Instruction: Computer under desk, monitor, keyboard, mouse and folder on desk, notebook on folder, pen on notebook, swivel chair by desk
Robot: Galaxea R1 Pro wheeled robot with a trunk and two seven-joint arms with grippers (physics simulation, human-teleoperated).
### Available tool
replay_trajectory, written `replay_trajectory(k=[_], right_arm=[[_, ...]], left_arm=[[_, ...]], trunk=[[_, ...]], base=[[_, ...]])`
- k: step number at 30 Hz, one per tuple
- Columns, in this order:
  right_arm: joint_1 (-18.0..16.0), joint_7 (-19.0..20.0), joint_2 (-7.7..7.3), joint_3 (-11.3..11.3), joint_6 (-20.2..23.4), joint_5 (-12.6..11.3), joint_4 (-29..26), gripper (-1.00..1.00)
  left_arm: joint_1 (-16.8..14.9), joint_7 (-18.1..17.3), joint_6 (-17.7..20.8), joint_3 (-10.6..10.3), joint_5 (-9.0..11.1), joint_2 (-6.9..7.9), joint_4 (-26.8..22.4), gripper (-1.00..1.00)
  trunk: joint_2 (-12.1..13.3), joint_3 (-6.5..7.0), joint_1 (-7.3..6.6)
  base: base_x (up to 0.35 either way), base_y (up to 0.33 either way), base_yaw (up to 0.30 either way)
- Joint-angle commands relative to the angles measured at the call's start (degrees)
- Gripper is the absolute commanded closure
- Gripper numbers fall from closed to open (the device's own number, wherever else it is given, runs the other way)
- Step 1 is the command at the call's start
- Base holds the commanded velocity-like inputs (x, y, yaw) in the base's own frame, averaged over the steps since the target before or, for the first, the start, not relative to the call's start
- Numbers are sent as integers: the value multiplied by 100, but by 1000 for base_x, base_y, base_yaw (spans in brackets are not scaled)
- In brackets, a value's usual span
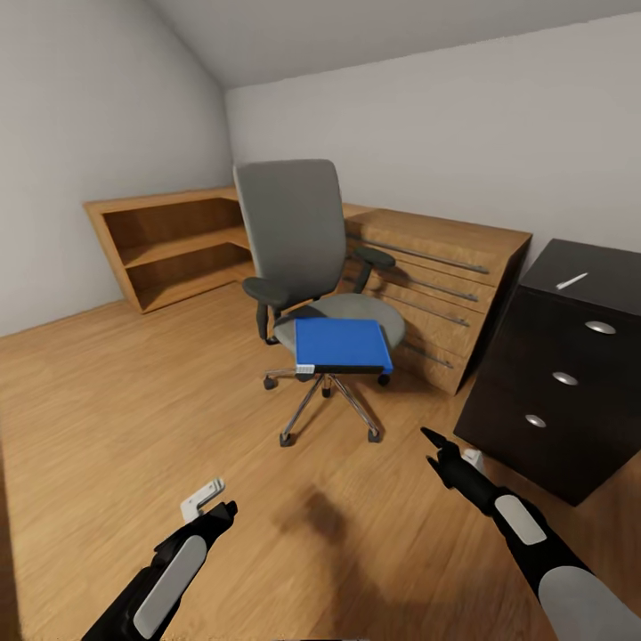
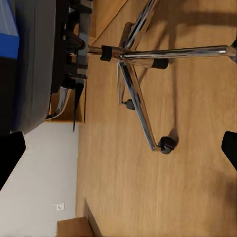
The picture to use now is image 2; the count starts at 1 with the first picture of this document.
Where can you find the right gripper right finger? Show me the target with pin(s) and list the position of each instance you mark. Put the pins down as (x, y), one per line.
(229, 147)

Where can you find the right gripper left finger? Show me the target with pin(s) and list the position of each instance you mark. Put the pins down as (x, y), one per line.
(12, 146)

